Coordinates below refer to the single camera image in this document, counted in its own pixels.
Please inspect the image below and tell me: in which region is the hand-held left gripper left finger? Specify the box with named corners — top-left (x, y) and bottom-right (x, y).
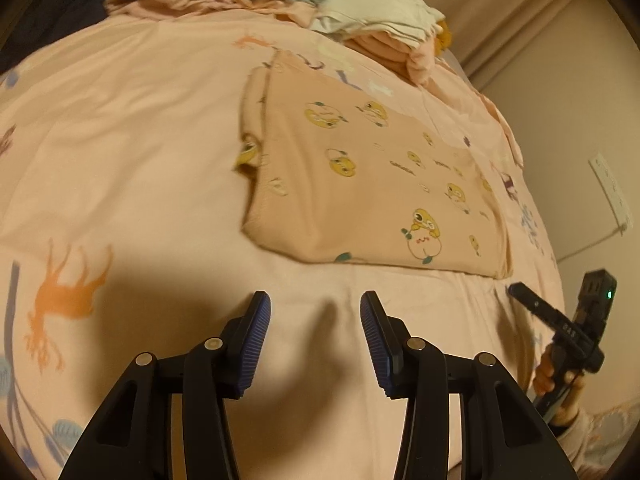
top-left (57, 290), bottom-right (272, 480)

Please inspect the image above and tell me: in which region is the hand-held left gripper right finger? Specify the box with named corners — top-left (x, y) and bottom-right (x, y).
top-left (360, 290), bottom-right (578, 480)

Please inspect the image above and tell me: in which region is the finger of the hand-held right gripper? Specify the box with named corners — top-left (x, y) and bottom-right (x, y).
top-left (506, 282), bottom-right (571, 333)

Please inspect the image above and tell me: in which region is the peach cartoon print shirt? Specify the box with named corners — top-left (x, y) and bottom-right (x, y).
top-left (234, 50), bottom-right (515, 281)

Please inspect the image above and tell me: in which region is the person's right forearm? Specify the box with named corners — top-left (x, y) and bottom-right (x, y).
top-left (552, 402), bottom-right (640, 478)

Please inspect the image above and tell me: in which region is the person's right hand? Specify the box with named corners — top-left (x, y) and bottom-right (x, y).
top-left (532, 356), bottom-right (586, 427)

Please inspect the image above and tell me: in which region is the pink printed blanket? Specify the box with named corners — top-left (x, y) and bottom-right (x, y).
top-left (0, 0), bottom-right (566, 480)

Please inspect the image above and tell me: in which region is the white goose plush toy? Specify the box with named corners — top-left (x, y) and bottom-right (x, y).
top-left (220, 0), bottom-right (453, 56)

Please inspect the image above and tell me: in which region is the folded pink garment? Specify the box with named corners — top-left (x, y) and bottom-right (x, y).
top-left (350, 30), bottom-right (438, 86)

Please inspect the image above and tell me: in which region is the pink curtain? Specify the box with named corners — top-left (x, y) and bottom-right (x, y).
top-left (400, 0), bottom-right (626, 91)

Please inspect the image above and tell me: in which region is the white garment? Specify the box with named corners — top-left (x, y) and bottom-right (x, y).
top-left (307, 0), bottom-right (443, 51)

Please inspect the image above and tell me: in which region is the navy garment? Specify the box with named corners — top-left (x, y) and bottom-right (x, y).
top-left (0, 0), bottom-right (121, 73)

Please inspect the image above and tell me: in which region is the thin cable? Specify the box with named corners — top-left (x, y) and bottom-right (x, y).
top-left (557, 227), bottom-right (628, 263)

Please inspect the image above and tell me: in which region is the white wall socket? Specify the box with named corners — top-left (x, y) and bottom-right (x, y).
top-left (589, 152), bottom-right (633, 233)

